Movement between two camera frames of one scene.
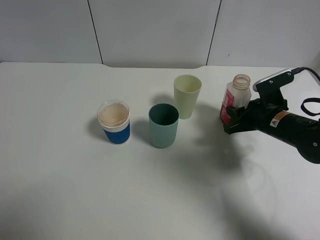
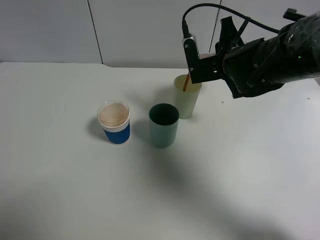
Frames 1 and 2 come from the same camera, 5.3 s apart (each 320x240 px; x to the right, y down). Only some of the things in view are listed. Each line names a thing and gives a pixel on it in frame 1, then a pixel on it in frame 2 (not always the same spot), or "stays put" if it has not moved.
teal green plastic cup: (163, 119) stays put
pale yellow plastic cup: (186, 88) stays put
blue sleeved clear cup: (114, 117) stays put
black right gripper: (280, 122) → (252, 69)
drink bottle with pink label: (238, 94) → (204, 54)
